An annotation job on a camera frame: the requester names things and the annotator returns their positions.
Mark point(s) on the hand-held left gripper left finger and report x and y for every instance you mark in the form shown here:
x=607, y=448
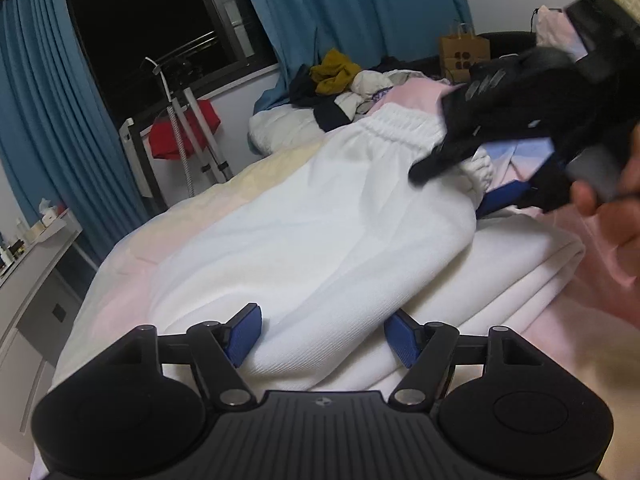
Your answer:
x=244, y=332

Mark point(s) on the black metal rack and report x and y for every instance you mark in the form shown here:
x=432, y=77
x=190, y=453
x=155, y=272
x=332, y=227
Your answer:
x=142, y=160

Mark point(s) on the white tissue box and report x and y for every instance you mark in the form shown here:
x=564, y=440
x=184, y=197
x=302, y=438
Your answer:
x=50, y=212

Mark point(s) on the pile of clothes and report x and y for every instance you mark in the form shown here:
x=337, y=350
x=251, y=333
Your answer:
x=280, y=130

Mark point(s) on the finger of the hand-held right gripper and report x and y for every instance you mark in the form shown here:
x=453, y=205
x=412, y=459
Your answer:
x=505, y=197
x=500, y=105

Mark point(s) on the white pants with striped tape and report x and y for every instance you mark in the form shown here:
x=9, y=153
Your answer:
x=325, y=210

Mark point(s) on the red cloth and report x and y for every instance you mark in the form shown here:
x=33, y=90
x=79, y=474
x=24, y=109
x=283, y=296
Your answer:
x=162, y=137

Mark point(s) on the black leather armchair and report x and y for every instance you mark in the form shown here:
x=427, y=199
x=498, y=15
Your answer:
x=510, y=45

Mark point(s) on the grey crumpled cloth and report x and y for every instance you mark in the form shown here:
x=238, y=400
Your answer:
x=405, y=76

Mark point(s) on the dark window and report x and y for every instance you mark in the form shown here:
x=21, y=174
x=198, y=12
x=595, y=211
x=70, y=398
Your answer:
x=150, y=15

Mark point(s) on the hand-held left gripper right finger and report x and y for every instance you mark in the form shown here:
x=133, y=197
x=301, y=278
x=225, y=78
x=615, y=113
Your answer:
x=402, y=337

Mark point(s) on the group of cosmetic bottles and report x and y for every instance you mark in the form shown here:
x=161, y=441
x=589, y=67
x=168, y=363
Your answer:
x=17, y=247

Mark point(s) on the pastel tie-dye pillow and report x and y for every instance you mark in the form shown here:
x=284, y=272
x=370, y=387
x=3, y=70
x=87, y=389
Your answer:
x=552, y=27

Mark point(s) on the brown paper bag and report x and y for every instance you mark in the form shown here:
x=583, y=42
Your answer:
x=462, y=52

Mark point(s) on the pastel tie-dye duvet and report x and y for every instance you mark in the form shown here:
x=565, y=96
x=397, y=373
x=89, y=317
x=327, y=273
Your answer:
x=175, y=230

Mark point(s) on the person's right hand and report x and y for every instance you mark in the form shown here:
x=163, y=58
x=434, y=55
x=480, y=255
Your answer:
x=627, y=220

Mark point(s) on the white sweatshirt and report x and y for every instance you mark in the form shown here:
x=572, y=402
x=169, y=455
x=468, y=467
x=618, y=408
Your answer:
x=500, y=270

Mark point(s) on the mustard yellow cloth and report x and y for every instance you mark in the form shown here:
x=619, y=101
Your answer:
x=337, y=72

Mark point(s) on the grey vanity desk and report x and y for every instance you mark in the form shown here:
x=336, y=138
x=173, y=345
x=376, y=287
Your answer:
x=35, y=290

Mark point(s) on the black crumpled cloth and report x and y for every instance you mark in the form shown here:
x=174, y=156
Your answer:
x=400, y=62

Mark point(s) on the dark navy cloth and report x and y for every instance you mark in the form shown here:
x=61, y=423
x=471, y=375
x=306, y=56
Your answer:
x=302, y=87

